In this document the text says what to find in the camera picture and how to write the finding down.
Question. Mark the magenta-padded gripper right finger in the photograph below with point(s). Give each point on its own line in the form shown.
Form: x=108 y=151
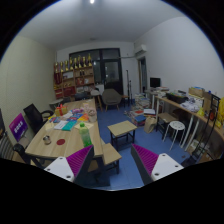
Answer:
x=156 y=165

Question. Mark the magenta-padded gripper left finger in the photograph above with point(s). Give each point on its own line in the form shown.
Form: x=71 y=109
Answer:
x=71 y=165

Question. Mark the flat round red coaster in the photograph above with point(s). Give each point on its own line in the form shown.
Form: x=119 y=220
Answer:
x=60 y=142

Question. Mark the long wooden table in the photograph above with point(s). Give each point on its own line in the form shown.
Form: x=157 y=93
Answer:
x=66 y=133

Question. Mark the green drink bottle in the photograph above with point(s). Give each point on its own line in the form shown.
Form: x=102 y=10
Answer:
x=85 y=134

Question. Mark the small metal cup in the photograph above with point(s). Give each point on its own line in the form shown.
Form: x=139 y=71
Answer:
x=47 y=139

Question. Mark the teal booklet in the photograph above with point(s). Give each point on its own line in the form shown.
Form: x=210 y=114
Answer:
x=69 y=125

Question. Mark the wooden bench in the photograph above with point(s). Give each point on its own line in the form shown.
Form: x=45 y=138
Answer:
x=110 y=156

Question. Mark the white round stool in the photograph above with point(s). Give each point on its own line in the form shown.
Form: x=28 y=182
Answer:
x=176 y=130

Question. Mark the brown paper bag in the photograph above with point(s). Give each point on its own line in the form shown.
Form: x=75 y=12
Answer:
x=150 y=125

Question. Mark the white paper sheet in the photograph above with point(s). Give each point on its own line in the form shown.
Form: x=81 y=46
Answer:
x=61 y=125

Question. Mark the small wooden side table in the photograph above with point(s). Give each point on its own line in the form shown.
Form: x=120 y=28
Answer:
x=122 y=130

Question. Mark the black office chair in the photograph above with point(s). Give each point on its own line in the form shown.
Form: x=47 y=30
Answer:
x=36 y=117

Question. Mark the long wooden side desk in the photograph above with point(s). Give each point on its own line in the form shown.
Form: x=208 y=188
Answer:
x=193 y=115

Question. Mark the purple sign board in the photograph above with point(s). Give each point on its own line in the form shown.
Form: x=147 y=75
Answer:
x=18 y=126

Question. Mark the grey armchair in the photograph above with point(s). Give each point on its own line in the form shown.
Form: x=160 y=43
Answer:
x=111 y=97

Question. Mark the black microphone stand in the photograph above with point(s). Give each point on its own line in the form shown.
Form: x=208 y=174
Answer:
x=127 y=87

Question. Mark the black computer monitor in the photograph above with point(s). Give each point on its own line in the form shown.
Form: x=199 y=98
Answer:
x=155 y=82

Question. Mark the wooden shelf unit with trophies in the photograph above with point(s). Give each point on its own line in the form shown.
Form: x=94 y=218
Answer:
x=74 y=80

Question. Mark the dark framed glass door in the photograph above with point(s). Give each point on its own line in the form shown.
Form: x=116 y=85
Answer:
x=106 y=70

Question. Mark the ceiling light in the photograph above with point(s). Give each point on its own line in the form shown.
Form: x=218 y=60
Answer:
x=92 y=1

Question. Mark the white wall air conditioner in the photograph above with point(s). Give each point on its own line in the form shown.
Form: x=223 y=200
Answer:
x=140 y=50

